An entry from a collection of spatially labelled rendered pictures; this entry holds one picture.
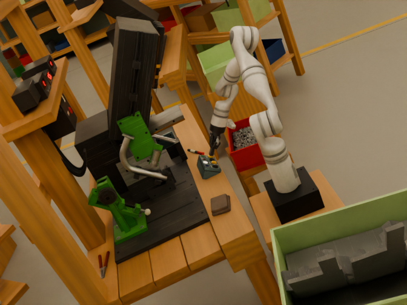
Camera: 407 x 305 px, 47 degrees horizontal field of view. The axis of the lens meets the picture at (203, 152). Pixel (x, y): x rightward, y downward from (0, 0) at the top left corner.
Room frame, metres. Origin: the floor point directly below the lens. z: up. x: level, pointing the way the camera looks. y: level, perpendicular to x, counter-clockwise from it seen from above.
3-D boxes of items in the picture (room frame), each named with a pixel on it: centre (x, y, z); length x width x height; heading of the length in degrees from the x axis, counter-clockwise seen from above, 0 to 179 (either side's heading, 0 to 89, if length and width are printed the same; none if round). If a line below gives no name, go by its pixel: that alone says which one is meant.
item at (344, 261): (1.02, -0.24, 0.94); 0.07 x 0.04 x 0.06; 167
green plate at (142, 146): (2.07, 0.24, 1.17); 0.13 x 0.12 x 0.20; 1
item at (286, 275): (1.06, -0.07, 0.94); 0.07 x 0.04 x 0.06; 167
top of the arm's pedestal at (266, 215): (1.51, -0.24, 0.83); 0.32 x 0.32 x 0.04; 86
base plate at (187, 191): (2.15, 0.31, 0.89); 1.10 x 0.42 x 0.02; 1
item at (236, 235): (2.15, 0.03, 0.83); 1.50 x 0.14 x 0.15; 1
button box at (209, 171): (1.96, 0.01, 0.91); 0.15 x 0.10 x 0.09; 1
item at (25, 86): (1.85, 0.52, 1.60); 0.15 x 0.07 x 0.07; 1
